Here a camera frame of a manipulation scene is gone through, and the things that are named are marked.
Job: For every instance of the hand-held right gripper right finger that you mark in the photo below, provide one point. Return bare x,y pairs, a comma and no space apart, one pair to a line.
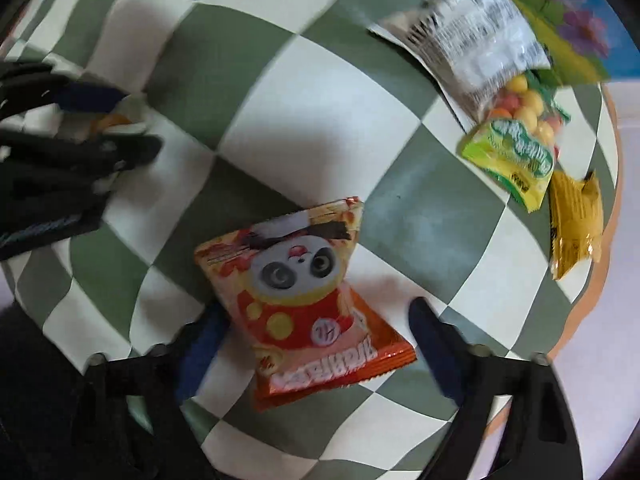
440,350

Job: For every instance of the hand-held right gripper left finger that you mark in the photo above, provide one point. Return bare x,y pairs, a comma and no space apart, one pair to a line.
202,355

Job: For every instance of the yellow snack packet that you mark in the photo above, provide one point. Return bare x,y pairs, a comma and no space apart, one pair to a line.
575,220

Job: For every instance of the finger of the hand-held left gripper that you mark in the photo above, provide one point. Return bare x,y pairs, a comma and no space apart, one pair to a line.
85,99
115,150

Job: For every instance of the panda print orange snack packet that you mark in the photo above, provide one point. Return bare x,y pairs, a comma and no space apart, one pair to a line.
300,280

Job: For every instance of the white label clear packet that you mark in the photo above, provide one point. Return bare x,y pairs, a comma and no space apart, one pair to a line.
475,35

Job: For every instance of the person's dark trousers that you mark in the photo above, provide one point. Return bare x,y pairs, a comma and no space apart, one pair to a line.
35,390

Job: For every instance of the cardboard box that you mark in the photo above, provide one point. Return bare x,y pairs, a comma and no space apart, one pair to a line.
575,20

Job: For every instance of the green white checkered blanket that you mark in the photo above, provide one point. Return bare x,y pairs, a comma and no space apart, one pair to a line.
310,110

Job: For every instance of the green candy bag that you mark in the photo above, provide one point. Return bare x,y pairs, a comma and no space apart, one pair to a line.
510,155

